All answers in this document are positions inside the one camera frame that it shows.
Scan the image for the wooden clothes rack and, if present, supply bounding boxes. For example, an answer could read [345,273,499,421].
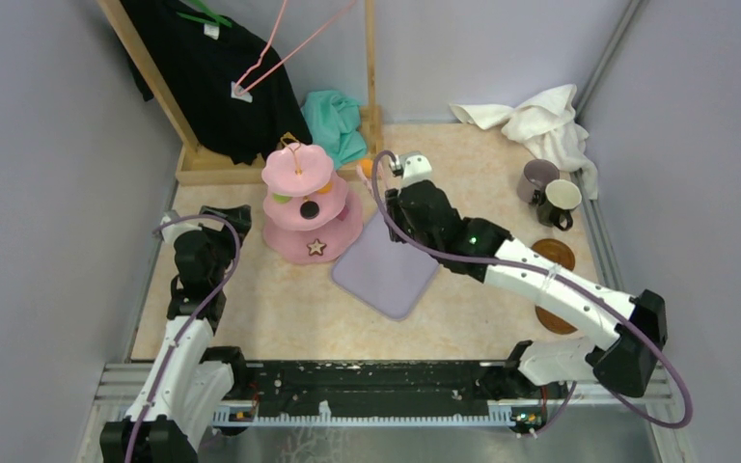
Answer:
[96,0,385,187]

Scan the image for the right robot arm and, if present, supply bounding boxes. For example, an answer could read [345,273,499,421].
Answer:
[372,180,668,397]

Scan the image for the pink clothes hanger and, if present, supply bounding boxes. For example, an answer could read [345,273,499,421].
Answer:
[231,0,358,101]

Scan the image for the white towel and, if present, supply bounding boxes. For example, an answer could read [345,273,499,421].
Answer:
[449,84,599,201]

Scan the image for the brown saucer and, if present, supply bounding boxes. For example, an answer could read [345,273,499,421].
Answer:
[535,306,578,336]
[531,238,576,271]

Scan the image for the green macaron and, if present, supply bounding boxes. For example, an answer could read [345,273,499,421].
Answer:
[271,193,291,204]

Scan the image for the pink-tipped metal tongs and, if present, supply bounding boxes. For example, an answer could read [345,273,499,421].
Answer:
[355,165,389,209]

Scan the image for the lavender serving tray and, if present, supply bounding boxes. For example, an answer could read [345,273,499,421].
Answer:
[331,213,439,321]

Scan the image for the pink cake slice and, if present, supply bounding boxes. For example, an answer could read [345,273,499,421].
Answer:
[336,205,350,221]

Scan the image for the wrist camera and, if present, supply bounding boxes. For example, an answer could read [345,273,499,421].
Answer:
[155,210,201,246]
[389,151,433,188]

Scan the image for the purple mug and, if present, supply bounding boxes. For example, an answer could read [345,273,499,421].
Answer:
[516,159,560,204]

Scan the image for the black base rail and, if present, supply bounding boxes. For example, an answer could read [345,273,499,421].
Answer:
[92,359,672,429]

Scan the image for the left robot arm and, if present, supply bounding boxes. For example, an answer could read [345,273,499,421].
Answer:
[99,204,252,462]

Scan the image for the green clothes hanger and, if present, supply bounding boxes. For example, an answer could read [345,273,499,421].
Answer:
[177,0,233,28]

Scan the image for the brown star cookie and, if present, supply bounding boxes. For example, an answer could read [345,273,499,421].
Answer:
[307,238,327,257]

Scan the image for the pink three-tier cake stand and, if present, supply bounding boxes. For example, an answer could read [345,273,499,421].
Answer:
[261,132,364,265]

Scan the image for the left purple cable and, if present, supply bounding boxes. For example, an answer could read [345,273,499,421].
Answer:
[123,215,242,463]

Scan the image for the black t-shirt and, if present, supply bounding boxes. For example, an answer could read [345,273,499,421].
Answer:
[123,0,313,164]

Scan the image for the brown saucer lower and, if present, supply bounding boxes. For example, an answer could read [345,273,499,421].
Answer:
[535,306,578,336]

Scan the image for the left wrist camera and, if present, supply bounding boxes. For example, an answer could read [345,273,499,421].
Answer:
[155,210,201,246]

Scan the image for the teal cloth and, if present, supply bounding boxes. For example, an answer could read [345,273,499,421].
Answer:
[302,90,368,170]

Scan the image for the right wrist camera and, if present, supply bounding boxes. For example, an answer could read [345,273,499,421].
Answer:
[389,151,433,188]

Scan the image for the black macaron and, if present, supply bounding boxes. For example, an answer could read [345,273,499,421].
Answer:
[299,201,320,220]

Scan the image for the black cream-lined mug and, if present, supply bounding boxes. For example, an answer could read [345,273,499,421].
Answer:
[536,179,583,232]

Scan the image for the brown saucer upper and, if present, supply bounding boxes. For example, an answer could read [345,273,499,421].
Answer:
[531,238,576,271]

